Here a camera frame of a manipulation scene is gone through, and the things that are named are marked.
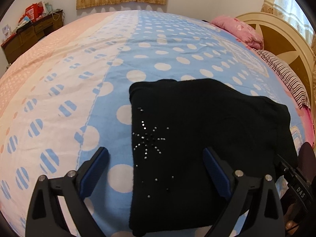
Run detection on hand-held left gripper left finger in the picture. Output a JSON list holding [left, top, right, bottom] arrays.
[[25, 147, 110, 237]]

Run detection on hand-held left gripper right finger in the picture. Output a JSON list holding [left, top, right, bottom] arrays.
[[202, 147, 285, 237]]

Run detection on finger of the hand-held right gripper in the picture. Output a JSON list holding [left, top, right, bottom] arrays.
[[276, 153, 298, 179]]

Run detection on black pants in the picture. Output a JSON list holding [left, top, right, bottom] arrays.
[[128, 78, 298, 237]]

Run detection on person's right hand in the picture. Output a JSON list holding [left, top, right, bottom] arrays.
[[283, 199, 300, 237]]

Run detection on striped pillow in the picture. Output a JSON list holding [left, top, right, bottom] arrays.
[[254, 49, 311, 109]]

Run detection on blue pink polka dot bedsheet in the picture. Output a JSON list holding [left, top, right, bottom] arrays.
[[0, 10, 316, 237]]

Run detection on cream and brown headboard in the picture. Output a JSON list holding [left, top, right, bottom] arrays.
[[234, 12, 316, 104]]

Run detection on pink floral folded quilt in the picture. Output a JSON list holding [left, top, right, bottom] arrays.
[[211, 15, 264, 50]]

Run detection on brown wooden desk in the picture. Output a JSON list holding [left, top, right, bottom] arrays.
[[1, 10, 65, 65]]

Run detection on red gift box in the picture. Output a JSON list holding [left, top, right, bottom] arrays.
[[24, 3, 40, 22]]

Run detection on white cable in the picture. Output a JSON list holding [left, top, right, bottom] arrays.
[[53, 9, 66, 21]]

